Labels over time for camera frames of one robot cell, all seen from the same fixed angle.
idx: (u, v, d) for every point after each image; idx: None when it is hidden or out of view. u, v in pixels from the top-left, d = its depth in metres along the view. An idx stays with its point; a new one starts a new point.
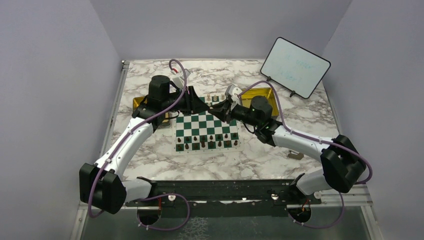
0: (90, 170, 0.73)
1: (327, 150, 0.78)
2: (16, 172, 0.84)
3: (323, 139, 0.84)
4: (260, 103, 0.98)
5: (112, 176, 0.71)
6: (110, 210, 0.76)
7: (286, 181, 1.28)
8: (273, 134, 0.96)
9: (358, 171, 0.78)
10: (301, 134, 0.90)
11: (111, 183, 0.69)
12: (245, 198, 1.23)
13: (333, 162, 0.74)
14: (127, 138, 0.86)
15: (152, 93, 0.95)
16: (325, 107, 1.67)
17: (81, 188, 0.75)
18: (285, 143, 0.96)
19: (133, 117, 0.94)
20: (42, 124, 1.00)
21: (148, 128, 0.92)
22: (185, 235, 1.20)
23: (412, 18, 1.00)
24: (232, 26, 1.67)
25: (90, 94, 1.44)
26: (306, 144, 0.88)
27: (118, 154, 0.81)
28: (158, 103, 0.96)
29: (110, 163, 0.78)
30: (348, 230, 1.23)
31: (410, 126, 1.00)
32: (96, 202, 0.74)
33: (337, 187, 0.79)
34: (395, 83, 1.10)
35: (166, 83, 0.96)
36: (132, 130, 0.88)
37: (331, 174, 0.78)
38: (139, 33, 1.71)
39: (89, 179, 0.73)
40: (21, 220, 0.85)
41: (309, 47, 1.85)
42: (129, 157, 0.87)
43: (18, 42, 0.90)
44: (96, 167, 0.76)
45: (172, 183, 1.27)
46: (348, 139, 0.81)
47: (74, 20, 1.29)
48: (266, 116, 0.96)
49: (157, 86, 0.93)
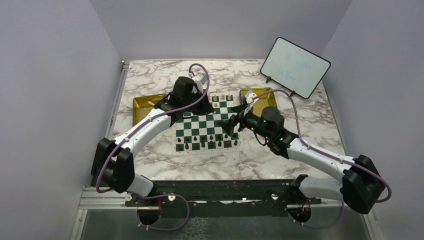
0: (108, 145, 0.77)
1: (348, 172, 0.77)
2: (16, 172, 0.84)
3: (345, 159, 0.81)
4: (271, 113, 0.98)
5: (126, 154, 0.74)
6: (116, 189, 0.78)
7: (286, 182, 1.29)
8: (288, 147, 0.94)
9: (377, 191, 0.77)
10: (320, 151, 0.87)
11: (125, 160, 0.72)
12: (245, 198, 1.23)
13: (356, 185, 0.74)
14: (146, 124, 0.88)
15: (175, 91, 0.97)
16: (325, 107, 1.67)
17: (94, 162, 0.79)
18: (299, 158, 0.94)
19: (154, 108, 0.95)
20: (42, 124, 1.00)
21: (166, 121, 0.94)
22: (185, 235, 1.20)
23: (412, 17, 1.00)
24: (232, 26, 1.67)
25: (91, 95, 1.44)
26: (325, 162, 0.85)
27: (136, 135, 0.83)
28: (179, 101, 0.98)
29: (127, 142, 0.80)
30: (347, 231, 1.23)
31: (410, 126, 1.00)
32: (106, 178, 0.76)
33: (358, 208, 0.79)
34: (395, 83, 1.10)
35: (191, 84, 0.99)
36: (152, 118, 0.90)
37: (353, 196, 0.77)
38: (139, 34, 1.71)
39: (105, 153, 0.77)
40: (21, 220, 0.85)
41: (309, 47, 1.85)
42: (144, 142, 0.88)
43: (18, 43, 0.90)
44: (114, 142, 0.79)
45: (172, 184, 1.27)
46: (369, 160, 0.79)
47: (74, 20, 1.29)
48: (278, 127, 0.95)
49: (183, 84, 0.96)
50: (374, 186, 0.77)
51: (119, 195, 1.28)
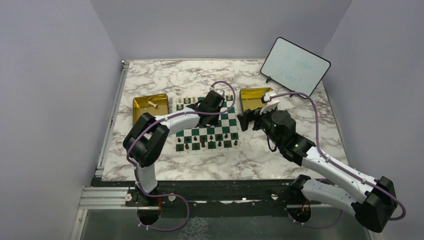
0: (149, 119, 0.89)
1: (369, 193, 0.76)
2: (16, 172, 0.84)
3: (367, 180, 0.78)
4: (281, 117, 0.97)
5: (163, 130, 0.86)
6: (140, 162, 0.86)
7: (286, 182, 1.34)
8: (304, 156, 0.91)
9: (392, 210, 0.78)
10: (340, 167, 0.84)
11: (162, 134, 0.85)
12: (245, 198, 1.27)
13: (376, 208, 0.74)
14: (181, 114, 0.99)
15: (207, 99, 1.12)
16: (325, 107, 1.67)
17: (131, 130, 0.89)
18: (315, 168, 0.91)
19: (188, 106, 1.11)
20: (42, 124, 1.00)
21: (196, 119, 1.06)
22: (185, 235, 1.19)
23: (413, 17, 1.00)
24: (232, 26, 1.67)
25: (91, 95, 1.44)
26: (344, 179, 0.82)
27: (173, 119, 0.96)
28: (206, 109, 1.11)
29: (166, 121, 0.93)
30: (348, 231, 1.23)
31: (410, 126, 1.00)
32: (135, 148, 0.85)
33: (371, 224, 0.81)
34: (395, 83, 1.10)
35: (221, 97, 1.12)
36: (187, 113, 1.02)
37: (369, 215, 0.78)
38: (139, 34, 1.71)
39: (144, 125, 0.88)
40: (21, 220, 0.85)
41: (309, 47, 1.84)
42: (175, 129, 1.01)
43: (18, 43, 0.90)
44: (154, 119, 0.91)
45: (172, 184, 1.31)
46: (390, 181, 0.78)
47: (73, 20, 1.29)
48: (289, 131, 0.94)
49: (217, 95, 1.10)
50: (391, 207, 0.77)
51: (119, 195, 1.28)
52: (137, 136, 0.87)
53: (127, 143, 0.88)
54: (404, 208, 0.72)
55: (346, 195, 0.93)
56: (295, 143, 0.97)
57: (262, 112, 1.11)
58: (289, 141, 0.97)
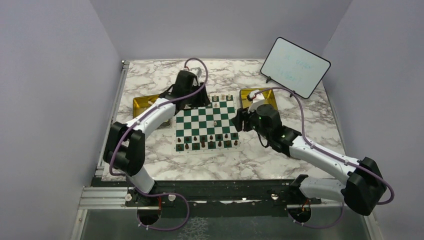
0: (121, 127, 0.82)
1: (353, 174, 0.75)
2: (16, 172, 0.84)
3: (350, 161, 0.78)
4: (265, 109, 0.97)
5: (139, 135, 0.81)
6: (127, 171, 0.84)
7: (286, 182, 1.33)
8: (290, 145, 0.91)
9: (379, 193, 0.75)
10: (324, 151, 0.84)
11: (139, 140, 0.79)
12: (245, 198, 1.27)
13: (360, 188, 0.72)
14: (154, 110, 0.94)
15: (178, 82, 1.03)
16: (325, 107, 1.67)
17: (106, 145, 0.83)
18: (303, 157, 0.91)
19: (159, 97, 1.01)
20: (42, 124, 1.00)
21: (172, 108, 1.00)
22: (185, 235, 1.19)
23: (412, 17, 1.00)
24: (232, 26, 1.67)
25: (91, 95, 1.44)
26: (328, 163, 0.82)
27: (145, 119, 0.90)
28: (180, 91, 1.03)
29: (139, 125, 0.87)
30: (348, 232, 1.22)
31: (410, 126, 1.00)
32: (117, 161, 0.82)
33: (358, 208, 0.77)
34: (395, 82, 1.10)
35: (192, 76, 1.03)
36: (159, 105, 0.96)
37: (354, 197, 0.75)
38: (139, 34, 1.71)
39: (118, 135, 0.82)
40: (21, 219, 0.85)
41: (309, 47, 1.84)
42: (154, 126, 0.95)
43: (18, 43, 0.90)
44: (126, 125, 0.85)
45: (172, 184, 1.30)
46: (374, 162, 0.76)
47: (74, 20, 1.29)
48: (274, 122, 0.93)
49: (185, 76, 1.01)
50: (378, 189, 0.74)
51: (119, 195, 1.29)
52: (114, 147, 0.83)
53: (107, 157, 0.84)
54: (391, 191, 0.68)
55: (337, 184, 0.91)
56: (282, 133, 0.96)
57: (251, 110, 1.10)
58: (276, 132, 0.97)
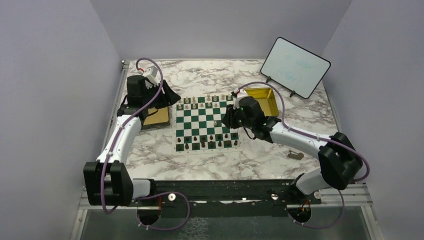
0: (95, 166, 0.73)
1: (324, 147, 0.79)
2: (16, 171, 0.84)
3: (321, 136, 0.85)
4: (246, 101, 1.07)
5: (118, 166, 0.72)
6: (123, 203, 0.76)
7: (286, 182, 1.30)
8: (271, 131, 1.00)
9: (354, 167, 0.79)
10: (299, 131, 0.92)
11: (120, 171, 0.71)
12: (245, 198, 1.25)
13: (331, 160, 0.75)
14: (120, 133, 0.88)
15: (131, 92, 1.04)
16: (324, 107, 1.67)
17: (88, 189, 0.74)
18: (283, 141, 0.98)
19: (119, 116, 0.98)
20: (42, 123, 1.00)
21: (136, 122, 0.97)
22: (185, 235, 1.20)
23: (413, 17, 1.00)
24: (232, 26, 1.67)
25: (91, 95, 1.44)
26: (303, 141, 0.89)
27: (116, 146, 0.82)
28: (139, 100, 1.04)
29: (112, 155, 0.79)
30: (348, 232, 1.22)
31: (410, 126, 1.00)
32: (108, 198, 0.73)
33: (334, 184, 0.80)
34: (395, 82, 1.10)
35: (141, 80, 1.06)
36: (123, 125, 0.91)
37: (329, 172, 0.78)
38: (139, 34, 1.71)
39: (96, 175, 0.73)
40: (21, 219, 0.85)
41: (309, 47, 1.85)
42: (127, 149, 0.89)
43: (18, 42, 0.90)
44: (100, 162, 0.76)
45: (172, 184, 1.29)
46: (345, 136, 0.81)
47: (73, 20, 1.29)
48: (255, 111, 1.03)
49: (134, 83, 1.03)
50: (352, 162, 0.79)
51: None
52: (98, 189, 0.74)
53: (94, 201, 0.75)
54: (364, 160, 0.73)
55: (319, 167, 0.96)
56: (264, 122, 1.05)
57: (236, 107, 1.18)
58: (258, 121, 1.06)
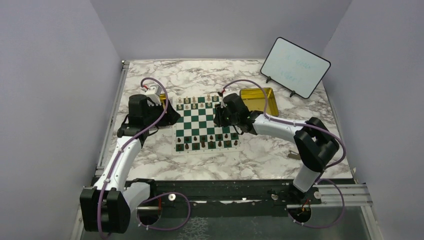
0: (91, 194, 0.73)
1: (300, 132, 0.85)
2: (16, 171, 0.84)
3: (297, 122, 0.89)
4: (229, 96, 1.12)
5: (115, 194, 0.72)
6: (120, 231, 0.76)
7: (286, 182, 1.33)
8: (253, 122, 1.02)
9: (330, 150, 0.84)
10: (277, 120, 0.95)
11: (117, 200, 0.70)
12: (245, 198, 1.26)
13: (305, 141, 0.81)
14: (118, 157, 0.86)
15: (133, 111, 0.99)
16: (325, 107, 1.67)
17: (85, 216, 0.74)
18: (264, 131, 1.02)
19: (118, 137, 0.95)
20: (42, 124, 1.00)
21: (137, 144, 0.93)
22: (185, 235, 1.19)
23: (413, 16, 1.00)
24: (232, 26, 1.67)
25: (91, 95, 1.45)
26: (282, 129, 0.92)
27: (115, 172, 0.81)
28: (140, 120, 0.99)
29: (110, 182, 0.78)
30: (349, 232, 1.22)
31: (410, 125, 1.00)
32: (104, 225, 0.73)
33: (313, 166, 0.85)
34: (395, 82, 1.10)
35: (144, 100, 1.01)
36: (122, 148, 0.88)
37: (306, 154, 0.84)
38: (139, 34, 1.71)
39: (93, 202, 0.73)
40: (20, 220, 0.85)
41: (309, 47, 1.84)
42: (126, 173, 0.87)
43: (17, 42, 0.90)
44: (97, 189, 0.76)
45: (172, 184, 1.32)
46: (319, 121, 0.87)
47: (73, 19, 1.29)
48: (238, 106, 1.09)
49: (136, 103, 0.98)
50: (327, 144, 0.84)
51: None
52: (95, 215, 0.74)
53: (90, 226, 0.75)
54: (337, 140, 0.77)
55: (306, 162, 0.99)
56: (248, 115, 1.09)
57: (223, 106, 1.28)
58: (243, 115, 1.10)
